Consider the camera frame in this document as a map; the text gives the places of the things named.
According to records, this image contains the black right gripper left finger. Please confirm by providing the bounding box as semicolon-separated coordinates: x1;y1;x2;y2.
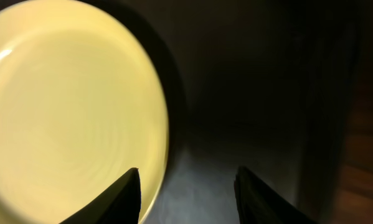
60;168;141;224

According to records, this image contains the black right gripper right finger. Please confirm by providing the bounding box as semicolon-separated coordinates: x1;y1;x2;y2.
234;166;316;224

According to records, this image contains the yellow plate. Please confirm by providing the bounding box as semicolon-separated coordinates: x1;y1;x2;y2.
0;1;170;223

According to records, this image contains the dark brown tray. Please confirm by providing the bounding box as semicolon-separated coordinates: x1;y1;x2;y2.
0;0;361;224

